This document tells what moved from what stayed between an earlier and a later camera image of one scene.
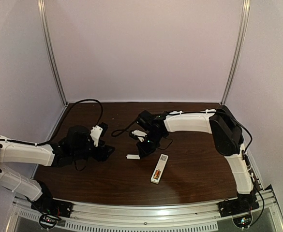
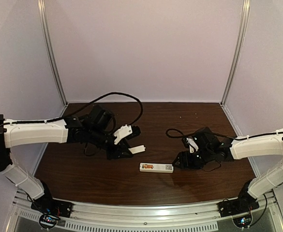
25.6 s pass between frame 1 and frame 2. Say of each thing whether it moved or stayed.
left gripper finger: moved
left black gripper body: moved
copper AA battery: moved
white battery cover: moved
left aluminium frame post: stayed
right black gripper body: moved
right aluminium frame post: stayed
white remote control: moved
